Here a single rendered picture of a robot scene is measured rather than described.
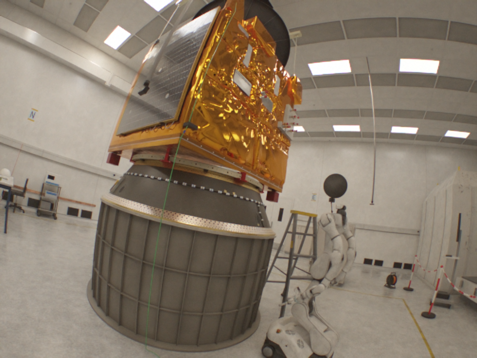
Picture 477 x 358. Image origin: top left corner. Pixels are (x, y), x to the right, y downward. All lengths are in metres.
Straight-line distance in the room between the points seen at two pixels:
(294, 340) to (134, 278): 1.45
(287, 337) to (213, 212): 1.27
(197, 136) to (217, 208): 0.63
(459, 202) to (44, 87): 11.43
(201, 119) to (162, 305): 1.58
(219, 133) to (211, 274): 1.19
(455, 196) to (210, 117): 6.06
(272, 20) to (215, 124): 2.37
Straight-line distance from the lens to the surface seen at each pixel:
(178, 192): 1.81
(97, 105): 7.16
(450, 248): 6.33
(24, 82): 7.06
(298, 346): 1.97
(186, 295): 1.85
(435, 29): 5.28
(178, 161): 1.96
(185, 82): 1.85
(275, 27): 3.70
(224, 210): 1.83
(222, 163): 1.95
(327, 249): 1.88
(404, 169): 9.70
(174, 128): 1.71
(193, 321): 1.99
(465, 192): 6.62
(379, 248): 9.19
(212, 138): 1.80
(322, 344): 2.01
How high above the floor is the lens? 1.33
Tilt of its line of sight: 9 degrees up
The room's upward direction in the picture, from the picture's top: 11 degrees clockwise
